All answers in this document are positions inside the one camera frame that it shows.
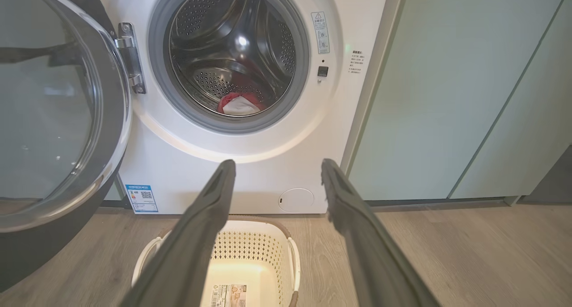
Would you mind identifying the chrome door hinge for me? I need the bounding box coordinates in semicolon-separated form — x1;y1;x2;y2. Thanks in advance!
115;23;147;94

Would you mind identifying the pale green cabinet dark trim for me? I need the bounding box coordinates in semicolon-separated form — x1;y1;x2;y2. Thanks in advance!
103;177;126;208

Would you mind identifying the white perforated laundry basket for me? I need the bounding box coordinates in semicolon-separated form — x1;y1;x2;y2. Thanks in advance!
131;215;301;307

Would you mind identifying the round white filter cover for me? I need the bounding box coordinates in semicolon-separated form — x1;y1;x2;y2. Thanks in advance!
278;188;315;213

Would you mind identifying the white garment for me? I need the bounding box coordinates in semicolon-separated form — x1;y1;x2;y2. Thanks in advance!
223;96;261;116

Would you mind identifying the stainless steel washing machine drum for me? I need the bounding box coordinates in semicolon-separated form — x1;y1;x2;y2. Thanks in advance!
168;0;296;118

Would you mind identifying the red printed garment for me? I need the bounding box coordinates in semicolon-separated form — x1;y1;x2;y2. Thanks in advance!
217;92;267;116

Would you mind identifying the white barcode basket sticker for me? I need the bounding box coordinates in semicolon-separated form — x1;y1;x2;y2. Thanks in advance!
210;284;248;307

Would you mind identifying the blue energy label sticker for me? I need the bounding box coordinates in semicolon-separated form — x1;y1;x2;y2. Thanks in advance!
125;185;159;214

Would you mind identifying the white front-load washing machine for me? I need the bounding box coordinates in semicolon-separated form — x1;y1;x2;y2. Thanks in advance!
92;0;407;215

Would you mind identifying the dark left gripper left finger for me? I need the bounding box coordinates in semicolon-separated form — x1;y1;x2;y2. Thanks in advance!
121;160;236;307

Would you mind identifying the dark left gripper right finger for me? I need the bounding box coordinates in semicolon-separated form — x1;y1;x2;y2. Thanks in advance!
321;159;441;307

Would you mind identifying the white warning sticker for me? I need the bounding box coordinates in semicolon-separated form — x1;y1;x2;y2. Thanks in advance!
311;12;331;55

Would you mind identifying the washing machine door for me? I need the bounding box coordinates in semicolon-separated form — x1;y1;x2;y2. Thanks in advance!
0;0;133;292

